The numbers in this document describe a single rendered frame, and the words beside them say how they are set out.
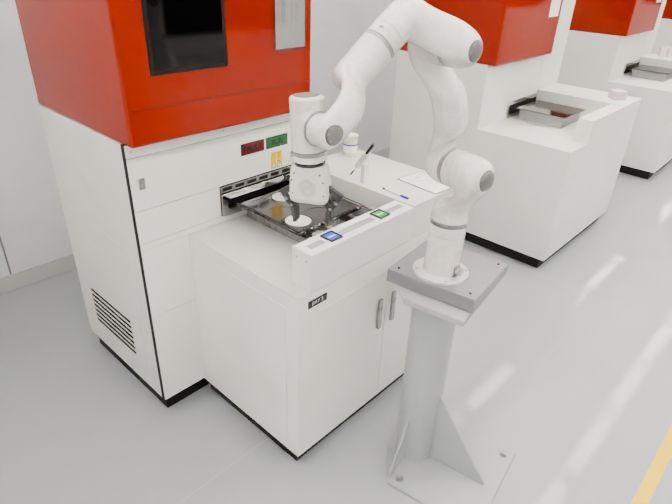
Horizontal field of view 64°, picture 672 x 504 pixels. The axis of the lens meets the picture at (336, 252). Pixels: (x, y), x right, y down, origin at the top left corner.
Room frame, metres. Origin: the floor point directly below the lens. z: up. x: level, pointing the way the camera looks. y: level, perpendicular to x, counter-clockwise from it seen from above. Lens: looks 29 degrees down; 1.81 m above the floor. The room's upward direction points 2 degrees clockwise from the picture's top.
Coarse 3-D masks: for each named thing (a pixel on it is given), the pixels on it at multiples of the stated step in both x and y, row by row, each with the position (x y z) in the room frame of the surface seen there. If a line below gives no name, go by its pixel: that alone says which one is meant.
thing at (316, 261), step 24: (360, 216) 1.79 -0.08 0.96; (408, 216) 1.87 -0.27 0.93; (312, 240) 1.59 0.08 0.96; (336, 240) 1.59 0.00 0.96; (360, 240) 1.66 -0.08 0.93; (384, 240) 1.76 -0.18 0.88; (312, 264) 1.48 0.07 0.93; (336, 264) 1.57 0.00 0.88; (360, 264) 1.66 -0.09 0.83; (312, 288) 1.48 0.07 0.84
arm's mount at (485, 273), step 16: (416, 256) 1.68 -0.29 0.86; (464, 256) 1.70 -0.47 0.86; (480, 256) 1.71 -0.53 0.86; (400, 272) 1.55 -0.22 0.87; (480, 272) 1.59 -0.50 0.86; (496, 272) 1.59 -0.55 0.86; (416, 288) 1.51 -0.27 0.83; (432, 288) 1.48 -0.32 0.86; (448, 288) 1.46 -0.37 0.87; (464, 288) 1.47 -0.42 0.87; (480, 288) 1.48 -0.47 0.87; (464, 304) 1.42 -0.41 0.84
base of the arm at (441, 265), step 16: (432, 224) 1.56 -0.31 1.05; (432, 240) 1.55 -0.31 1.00; (448, 240) 1.52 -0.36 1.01; (464, 240) 1.56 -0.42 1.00; (432, 256) 1.54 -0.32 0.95; (448, 256) 1.52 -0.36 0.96; (416, 272) 1.54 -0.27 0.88; (432, 272) 1.53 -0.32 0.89; (448, 272) 1.52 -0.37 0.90; (464, 272) 1.56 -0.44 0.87
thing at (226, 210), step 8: (280, 176) 2.20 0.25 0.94; (288, 176) 2.23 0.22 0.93; (256, 184) 2.10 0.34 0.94; (264, 184) 2.13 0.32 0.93; (272, 184) 2.16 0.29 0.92; (232, 192) 2.01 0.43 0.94; (240, 192) 2.04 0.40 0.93; (248, 192) 2.07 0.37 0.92; (224, 200) 1.98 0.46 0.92; (224, 208) 1.97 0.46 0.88; (232, 208) 2.00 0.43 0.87; (240, 208) 2.03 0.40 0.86; (224, 216) 1.97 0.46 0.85
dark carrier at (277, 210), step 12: (276, 192) 2.12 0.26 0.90; (252, 204) 1.99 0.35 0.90; (264, 204) 1.99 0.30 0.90; (276, 204) 2.00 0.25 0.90; (288, 204) 2.00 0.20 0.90; (300, 204) 2.01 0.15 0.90; (312, 204) 2.01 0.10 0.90; (348, 204) 2.03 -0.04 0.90; (276, 216) 1.89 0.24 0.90; (312, 216) 1.90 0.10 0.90; (324, 216) 1.90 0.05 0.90; (300, 228) 1.79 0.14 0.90
